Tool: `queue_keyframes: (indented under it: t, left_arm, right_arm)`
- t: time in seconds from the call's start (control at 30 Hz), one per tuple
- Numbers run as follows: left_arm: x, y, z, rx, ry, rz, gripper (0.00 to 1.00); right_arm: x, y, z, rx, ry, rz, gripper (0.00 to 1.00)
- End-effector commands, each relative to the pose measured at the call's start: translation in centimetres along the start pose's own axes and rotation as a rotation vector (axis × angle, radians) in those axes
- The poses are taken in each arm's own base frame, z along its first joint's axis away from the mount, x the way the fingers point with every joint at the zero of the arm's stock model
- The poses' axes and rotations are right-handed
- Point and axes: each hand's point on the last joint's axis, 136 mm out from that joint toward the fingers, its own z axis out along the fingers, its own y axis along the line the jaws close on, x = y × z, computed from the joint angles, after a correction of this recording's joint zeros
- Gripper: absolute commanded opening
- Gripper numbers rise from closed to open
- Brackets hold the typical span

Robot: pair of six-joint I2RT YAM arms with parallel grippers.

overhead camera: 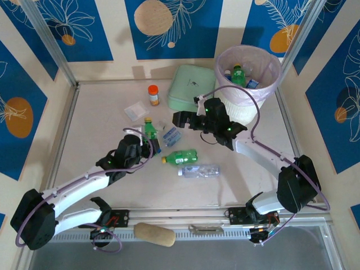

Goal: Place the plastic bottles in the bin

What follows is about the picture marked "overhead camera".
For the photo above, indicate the green plastic bottle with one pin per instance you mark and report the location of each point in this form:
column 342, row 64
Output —
column 239, row 76
column 150, row 130

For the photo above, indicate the soda water bottle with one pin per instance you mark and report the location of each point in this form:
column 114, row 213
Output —
column 171, row 137

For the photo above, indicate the long green soda bottle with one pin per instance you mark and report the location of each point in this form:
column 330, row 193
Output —
column 181, row 157

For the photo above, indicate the crushed blue label bottle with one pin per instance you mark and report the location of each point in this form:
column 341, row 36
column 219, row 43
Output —
column 227, row 73

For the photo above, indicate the blue capped blue label bottle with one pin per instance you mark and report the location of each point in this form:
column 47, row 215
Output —
column 253, row 83

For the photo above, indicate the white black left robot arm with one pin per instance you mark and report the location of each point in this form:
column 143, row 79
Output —
column 73, row 185

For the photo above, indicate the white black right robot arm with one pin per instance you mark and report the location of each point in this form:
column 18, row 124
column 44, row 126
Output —
column 261, row 153

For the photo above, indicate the white ribbed waste bin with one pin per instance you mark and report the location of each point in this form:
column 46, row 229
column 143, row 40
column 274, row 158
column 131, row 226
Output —
column 247, row 112

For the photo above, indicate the white trash bin pink liner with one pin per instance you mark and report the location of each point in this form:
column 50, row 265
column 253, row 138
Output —
column 264, row 67

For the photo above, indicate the orange capped pill bottle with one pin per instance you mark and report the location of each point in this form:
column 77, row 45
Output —
column 153, row 98

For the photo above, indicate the small clear plastic bag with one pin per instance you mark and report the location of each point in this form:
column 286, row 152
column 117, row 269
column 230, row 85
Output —
column 136, row 111

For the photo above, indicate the green plastic lidded box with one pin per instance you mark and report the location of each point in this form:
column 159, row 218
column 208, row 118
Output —
column 191, row 84

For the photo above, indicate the clear bottle pale label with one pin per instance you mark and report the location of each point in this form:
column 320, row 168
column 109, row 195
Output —
column 199, row 170

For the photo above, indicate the small circuit board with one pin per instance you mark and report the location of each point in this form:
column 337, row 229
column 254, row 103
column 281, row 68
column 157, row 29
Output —
column 263, row 233
column 101, row 232

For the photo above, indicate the metal latch plate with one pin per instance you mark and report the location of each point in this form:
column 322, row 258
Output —
column 206, row 229

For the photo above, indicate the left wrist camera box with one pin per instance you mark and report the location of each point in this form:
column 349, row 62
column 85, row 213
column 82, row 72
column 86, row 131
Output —
column 138, row 133

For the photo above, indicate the aluminium side rail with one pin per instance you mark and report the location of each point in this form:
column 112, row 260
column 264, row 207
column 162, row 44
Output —
column 289, row 126
column 65, row 126

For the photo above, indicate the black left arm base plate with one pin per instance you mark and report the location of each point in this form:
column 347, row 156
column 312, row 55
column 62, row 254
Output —
column 121, row 218

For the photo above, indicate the aluminium frame rail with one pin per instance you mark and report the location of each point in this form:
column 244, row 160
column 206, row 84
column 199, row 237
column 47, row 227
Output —
column 174, row 219

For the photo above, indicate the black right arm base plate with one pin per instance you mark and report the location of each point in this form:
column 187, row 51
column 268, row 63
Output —
column 236, row 215

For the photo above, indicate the aluminium frame post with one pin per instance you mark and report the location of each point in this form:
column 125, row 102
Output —
column 50, row 42
column 300, row 42

